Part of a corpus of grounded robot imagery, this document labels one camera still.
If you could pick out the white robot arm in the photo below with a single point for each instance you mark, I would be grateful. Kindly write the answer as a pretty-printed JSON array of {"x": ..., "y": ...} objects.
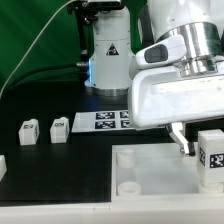
[{"x": 113, "y": 65}]

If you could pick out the white L-shaped obstacle fence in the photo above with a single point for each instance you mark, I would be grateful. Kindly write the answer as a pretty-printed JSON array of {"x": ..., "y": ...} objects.
[{"x": 204, "y": 209}]

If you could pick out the white sheet with tags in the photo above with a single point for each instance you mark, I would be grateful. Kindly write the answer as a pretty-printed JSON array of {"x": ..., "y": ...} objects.
[{"x": 101, "y": 121}]

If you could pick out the white square table top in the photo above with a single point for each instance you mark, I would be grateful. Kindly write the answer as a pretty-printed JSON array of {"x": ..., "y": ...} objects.
[{"x": 156, "y": 172}]

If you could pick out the white block at left edge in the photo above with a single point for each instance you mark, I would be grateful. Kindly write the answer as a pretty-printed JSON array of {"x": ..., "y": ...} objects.
[{"x": 3, "y": 167}]

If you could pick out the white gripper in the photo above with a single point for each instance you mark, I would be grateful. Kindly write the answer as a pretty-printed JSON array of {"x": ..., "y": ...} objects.
[{"x": 160, "y": 96}]

